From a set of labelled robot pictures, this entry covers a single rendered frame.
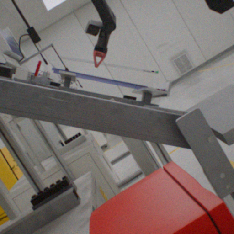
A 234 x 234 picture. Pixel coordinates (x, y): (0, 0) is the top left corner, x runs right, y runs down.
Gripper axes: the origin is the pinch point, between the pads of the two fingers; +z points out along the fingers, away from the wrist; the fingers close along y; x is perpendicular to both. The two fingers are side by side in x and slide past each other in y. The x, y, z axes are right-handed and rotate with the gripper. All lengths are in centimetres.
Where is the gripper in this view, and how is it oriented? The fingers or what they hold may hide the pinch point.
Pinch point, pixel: (96, 65)
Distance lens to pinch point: 169.9
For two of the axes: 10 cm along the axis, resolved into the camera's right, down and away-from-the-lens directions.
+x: 9.6, 2.4, 1.1
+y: 1.2, -0.4, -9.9
